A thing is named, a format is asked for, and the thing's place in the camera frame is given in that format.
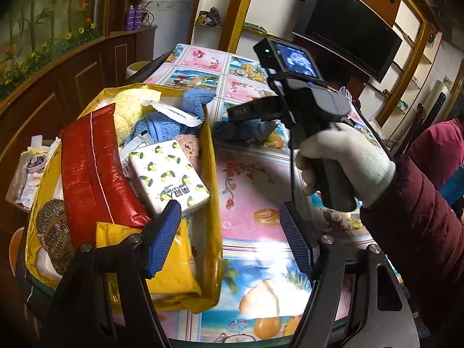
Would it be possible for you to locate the blue towel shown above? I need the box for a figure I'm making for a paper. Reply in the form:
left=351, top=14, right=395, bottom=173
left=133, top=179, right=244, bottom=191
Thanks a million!
left=212, top=119, right=281, bottom=145
left=132, top=89, right=216, bottom=146

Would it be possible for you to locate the yellow packet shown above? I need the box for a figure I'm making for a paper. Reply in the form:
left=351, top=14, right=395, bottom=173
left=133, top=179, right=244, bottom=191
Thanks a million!
left=95, top=219, right=203, bottom=298

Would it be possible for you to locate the cardboard tray of clutter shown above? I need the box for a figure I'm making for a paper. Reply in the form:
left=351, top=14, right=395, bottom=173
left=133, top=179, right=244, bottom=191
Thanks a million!
left=5, top=136, right=62, bottom=211

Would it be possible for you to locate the red packet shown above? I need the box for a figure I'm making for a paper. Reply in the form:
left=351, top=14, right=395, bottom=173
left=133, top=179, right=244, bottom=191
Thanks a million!
left=59, top=103, right=151, bottom=249

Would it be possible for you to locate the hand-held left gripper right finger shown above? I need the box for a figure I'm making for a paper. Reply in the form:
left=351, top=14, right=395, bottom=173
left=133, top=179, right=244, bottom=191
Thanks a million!
left=279, top=202, right=421, bottom=348

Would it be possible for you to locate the blue plastic object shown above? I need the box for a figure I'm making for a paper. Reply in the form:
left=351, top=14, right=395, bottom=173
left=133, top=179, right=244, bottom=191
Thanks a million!
left=438, top=165, right=464, bottom=207

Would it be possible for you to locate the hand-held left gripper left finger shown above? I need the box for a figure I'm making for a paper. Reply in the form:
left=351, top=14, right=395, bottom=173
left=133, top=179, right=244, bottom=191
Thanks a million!
left=49, top=200, right=182, bottom=348

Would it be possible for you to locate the yellow towel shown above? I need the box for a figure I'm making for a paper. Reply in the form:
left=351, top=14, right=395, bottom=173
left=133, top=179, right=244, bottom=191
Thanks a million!
left=109, top=89, right=164, bottom=142

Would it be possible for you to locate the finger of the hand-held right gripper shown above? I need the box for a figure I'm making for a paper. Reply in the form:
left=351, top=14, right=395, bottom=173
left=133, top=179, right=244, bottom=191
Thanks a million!
left=226, top=96, right=281, bottom=122

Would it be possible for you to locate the pale green vase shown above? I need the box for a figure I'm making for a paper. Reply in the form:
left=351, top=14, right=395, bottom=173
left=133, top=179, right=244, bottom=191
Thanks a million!
left=126, top=61, right=149, bottom=80

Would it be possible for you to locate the dark wooden chair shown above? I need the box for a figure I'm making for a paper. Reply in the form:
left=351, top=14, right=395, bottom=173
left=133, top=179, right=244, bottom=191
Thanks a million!
left=393, top=103, right=441, bottom=156

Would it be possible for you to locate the person's right hand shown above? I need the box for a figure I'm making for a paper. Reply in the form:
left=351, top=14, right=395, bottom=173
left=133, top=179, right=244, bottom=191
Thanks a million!
left=294, top=123, right=396, bottom=209

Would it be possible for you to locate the pink round cloth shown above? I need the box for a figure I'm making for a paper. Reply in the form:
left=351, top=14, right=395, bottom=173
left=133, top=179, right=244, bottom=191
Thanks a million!
left=174, top=134, right=202, bottom=175

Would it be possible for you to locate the person's right forearm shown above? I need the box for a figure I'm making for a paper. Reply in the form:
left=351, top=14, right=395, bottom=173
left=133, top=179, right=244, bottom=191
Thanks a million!
left=359, top=156, right=464, bottom=334

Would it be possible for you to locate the steel wool scourer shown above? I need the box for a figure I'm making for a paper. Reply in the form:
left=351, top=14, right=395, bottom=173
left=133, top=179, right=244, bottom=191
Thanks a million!
left=35, top=199, right=77, bottom=276

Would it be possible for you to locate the yellow framed wall shelf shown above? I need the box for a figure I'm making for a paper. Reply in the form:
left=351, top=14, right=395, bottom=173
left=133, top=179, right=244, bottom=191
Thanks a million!
left=377, top=0, right=446, bottom=124
left=188, top=0, right=305, bottom=55

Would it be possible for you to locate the black cable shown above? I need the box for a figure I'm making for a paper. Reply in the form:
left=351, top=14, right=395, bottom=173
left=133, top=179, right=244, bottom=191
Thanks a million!
left=268, top=72, right=301, bottom=204

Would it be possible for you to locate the white black-print packet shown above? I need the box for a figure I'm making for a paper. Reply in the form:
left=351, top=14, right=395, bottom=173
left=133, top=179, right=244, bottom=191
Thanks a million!
left=150, top=102, right=204, bottom=127

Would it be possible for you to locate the white air conditioner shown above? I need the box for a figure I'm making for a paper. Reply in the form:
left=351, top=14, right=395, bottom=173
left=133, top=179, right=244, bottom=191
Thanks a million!
left=422, top=79, right=454, bottom=124

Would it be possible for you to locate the black television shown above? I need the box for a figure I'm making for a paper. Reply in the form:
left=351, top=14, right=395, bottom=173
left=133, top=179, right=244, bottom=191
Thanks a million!
left=293, top=0, right=403, bottom=83

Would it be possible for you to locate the yellow storage box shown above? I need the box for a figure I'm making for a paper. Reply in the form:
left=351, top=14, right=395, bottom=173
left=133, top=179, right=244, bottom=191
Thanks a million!
left=25, top=83, right=223, bottom=314

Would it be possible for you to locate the lemon print tissue pack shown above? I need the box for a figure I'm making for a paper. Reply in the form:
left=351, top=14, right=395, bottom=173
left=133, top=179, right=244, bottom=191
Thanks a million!
left=128, top=139, right=211, bottom=216

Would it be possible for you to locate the wooden cabinet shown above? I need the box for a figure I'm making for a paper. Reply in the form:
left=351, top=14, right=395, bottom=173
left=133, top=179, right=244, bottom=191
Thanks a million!
left=0, top=25, right=158, bottom=225

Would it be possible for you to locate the black yellow bundle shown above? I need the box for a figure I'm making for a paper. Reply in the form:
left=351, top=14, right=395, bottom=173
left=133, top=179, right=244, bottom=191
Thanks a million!
left=196, top=6, right=222, bottom=27

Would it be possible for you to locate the printed tablecloth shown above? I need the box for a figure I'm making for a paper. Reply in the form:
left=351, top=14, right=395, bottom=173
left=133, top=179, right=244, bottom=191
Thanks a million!
left=109, top=43, right=403, bottom=341

